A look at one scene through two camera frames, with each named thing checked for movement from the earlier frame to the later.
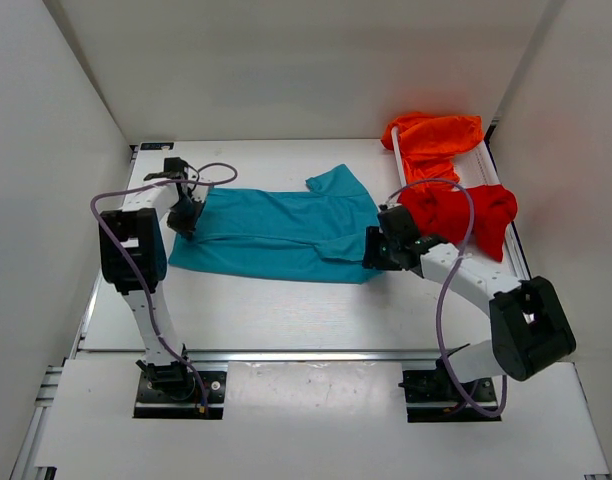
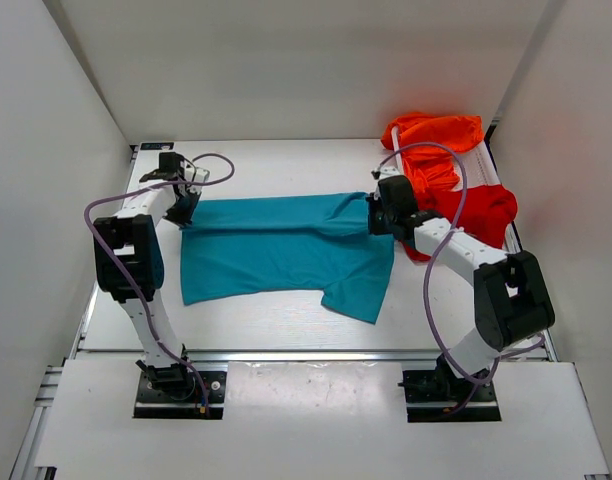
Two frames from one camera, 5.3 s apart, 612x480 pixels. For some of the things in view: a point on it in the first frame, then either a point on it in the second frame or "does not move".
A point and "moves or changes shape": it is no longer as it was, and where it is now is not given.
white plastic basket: x=475 y=166 does not move
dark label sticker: x=156 y=145 does not move
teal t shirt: x=315 y=234 moves or changes shape
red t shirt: x=444 y=213 does not move
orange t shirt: x=428 y=141 does not move
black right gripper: x=376 y=248 to x=376 y=221
